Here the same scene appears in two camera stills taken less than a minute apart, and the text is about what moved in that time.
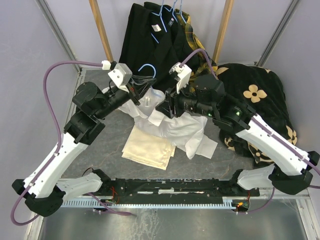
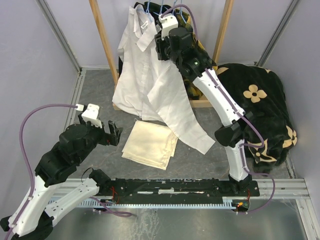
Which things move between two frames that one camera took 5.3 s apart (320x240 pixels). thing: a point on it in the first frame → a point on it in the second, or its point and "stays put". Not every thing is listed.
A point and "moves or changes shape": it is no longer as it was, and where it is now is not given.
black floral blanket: x=262 y=90 stays put
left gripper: x=141 y=83 → x=114 y=136
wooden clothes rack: x=221 y=40 stays put
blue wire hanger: x=155 y=74 → x=150 y=13
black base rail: x=115 y=189 stays put
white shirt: x=184 y=130 moves or changes shape
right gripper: x=172 y=99 → x=159 y=44
